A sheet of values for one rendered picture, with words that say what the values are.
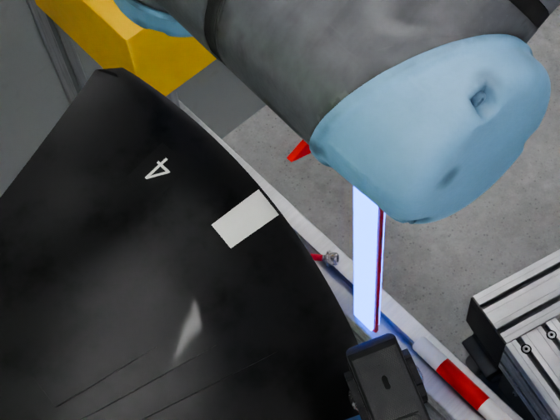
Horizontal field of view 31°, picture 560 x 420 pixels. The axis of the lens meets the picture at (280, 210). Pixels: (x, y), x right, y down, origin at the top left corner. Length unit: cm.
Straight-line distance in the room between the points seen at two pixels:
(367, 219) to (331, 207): 121
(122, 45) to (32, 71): 73
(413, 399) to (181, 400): 11
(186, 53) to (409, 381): 42
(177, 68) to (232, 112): 108
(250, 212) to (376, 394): 12
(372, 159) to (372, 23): 4
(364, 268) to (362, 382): 29
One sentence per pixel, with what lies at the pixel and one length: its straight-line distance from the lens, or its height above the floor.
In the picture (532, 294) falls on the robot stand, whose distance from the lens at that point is 158.
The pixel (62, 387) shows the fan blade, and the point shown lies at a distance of 50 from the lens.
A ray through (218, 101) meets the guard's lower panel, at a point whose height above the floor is 16.
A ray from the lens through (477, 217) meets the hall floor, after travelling 190.
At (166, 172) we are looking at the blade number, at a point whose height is 120.
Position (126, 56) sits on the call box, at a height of 105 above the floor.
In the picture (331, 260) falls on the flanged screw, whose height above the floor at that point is 87.
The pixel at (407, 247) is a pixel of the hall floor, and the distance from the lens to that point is 186.
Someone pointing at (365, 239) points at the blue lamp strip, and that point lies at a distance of 71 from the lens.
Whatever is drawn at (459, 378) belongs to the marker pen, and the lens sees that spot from 82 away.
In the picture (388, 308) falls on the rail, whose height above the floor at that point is 86.
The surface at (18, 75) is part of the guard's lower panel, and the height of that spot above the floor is 53.
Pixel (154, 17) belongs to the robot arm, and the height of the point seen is 131.
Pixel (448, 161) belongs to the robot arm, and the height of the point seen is 136.
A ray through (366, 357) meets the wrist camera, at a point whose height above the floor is 120.
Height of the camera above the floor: 164
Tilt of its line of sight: 60 degrees down
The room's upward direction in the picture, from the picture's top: 7 degrees counter-clockwise
